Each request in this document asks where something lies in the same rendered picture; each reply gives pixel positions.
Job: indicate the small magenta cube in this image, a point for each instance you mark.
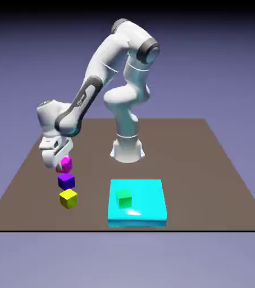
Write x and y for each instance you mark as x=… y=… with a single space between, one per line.
x=66 y=163

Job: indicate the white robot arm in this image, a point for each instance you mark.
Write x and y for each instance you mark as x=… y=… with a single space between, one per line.
x=127 y=126

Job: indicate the large cyan box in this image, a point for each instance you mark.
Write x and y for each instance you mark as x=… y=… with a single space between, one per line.
x=145 y=202

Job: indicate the small yellow cube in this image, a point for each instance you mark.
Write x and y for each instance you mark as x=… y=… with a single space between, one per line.
x=68 y=198

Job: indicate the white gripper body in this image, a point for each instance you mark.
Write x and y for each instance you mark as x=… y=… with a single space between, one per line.
x=51 y=156

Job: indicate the small purple cube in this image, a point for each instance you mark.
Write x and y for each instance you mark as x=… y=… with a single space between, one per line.
x=66 y=181

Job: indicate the small green cube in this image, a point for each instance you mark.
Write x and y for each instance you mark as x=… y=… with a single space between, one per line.
x=124 y=198

